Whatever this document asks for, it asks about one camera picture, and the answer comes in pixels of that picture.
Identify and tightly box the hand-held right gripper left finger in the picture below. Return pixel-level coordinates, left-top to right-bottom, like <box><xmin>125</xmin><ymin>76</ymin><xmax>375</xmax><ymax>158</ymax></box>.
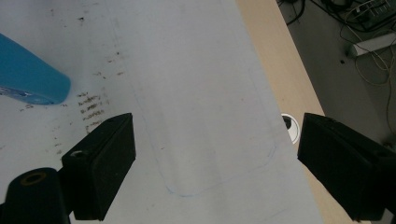
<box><xmin>61</xmin><ymin>112</ymin><xmax>137</xmax><ymax>222</ymax></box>

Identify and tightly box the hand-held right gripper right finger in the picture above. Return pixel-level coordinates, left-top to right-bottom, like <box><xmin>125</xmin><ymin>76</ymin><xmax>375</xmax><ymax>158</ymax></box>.
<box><xmin>296</xmin><ymin>112</ymin><xmax>396</xmax><ymax>222</ymax></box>

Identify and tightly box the blue plastic container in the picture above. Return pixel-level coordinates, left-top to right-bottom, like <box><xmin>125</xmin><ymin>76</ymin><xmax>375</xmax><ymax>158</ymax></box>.
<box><xmin>0</xmin><ymin>32</ymin><xmax>72</xmax><ymax>105</ymax></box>

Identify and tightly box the white power strip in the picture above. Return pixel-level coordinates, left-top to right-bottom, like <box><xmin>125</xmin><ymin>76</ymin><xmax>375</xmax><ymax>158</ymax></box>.
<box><xmin>350</xmin><ymin>32</ymin><xmax>396</xmax><ymax>58</ymax></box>

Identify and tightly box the white table sheet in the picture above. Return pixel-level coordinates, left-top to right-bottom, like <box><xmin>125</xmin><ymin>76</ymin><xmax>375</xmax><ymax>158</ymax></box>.
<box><xmin>0</xmin><ymin>0</ymin><xmax>325</xmax><ymax>224</ymax></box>

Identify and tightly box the white round cable grommet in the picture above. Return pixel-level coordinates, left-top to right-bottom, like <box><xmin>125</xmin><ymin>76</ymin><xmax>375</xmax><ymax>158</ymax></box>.
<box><xmin>281</xmin><ymin>113</ymin><xmax>302</xmax><ymax>146</ymax></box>

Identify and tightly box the thin white cable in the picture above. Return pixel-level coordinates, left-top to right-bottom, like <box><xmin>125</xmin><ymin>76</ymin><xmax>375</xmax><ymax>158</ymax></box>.
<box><xmin>339</xmin><ymin>23</ymin><xmax>396</xmax><ymax>133</ymax></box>

